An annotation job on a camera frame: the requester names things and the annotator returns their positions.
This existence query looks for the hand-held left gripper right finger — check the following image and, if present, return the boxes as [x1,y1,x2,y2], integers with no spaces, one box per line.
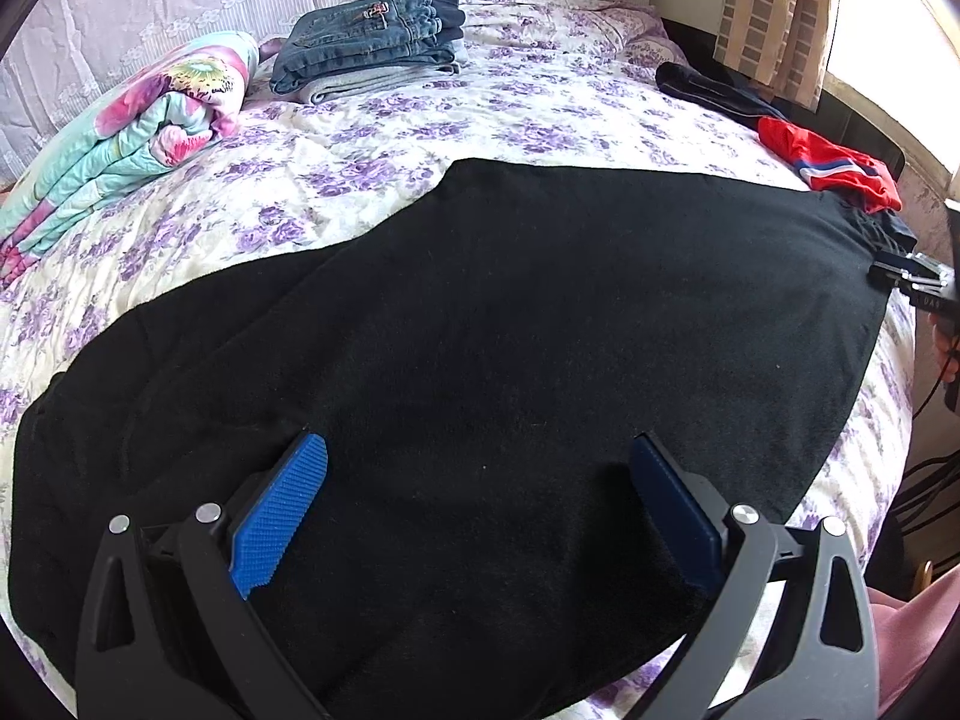
[628,431,880,720]

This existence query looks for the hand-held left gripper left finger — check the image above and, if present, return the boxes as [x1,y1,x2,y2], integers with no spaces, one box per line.
[75,431,331,720]

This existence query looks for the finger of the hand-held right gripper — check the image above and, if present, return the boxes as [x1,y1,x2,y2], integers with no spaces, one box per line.
[868,262,947,295]
[881,249,952,276]

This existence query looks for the black pants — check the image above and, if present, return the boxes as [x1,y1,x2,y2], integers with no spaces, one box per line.
[7,157,893,698]

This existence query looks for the folded light grey pants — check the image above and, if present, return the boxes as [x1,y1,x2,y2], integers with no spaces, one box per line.
[289,37,470,106]

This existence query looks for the person's right hand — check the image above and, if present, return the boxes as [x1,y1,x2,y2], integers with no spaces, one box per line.
[930,311,960,385]

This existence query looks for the red striped garment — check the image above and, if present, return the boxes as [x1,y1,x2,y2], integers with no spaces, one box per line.
[756,116,903,215]

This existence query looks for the dark garment at bed edge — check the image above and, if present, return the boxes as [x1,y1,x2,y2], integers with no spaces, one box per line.
[660,11,908,173]

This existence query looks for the window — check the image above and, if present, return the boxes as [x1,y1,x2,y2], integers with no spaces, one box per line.
[821,0,960,188]

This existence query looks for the navy garment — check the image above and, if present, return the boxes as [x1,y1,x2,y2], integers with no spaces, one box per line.
[655,62,920,254]

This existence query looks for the person's pink clothing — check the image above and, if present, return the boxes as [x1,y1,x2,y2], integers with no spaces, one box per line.
[862,551,960,713]

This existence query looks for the beige checked curtain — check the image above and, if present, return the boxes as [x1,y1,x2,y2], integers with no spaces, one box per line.
[714,0,835,110]

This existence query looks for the purple floral pillow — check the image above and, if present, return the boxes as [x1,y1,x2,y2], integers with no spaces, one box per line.
[600,0,687,65]

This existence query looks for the purple floral bed sheet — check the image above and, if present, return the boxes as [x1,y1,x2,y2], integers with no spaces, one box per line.
[0,0,920,720]

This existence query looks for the folded floral quilt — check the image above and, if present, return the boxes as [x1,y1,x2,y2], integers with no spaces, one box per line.
[0,30,260,286]

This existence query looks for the folded blue jeans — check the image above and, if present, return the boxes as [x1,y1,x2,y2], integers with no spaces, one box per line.
[268,0,462,95]

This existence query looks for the black cable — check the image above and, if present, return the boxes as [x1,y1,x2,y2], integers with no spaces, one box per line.
[889,454,960,537]

